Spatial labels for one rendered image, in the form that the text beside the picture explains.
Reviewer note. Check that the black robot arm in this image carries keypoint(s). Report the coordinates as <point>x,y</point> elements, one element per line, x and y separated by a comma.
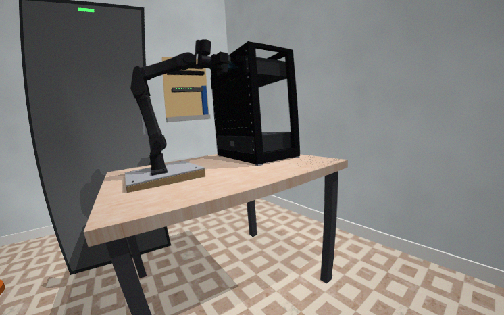
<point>140,89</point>

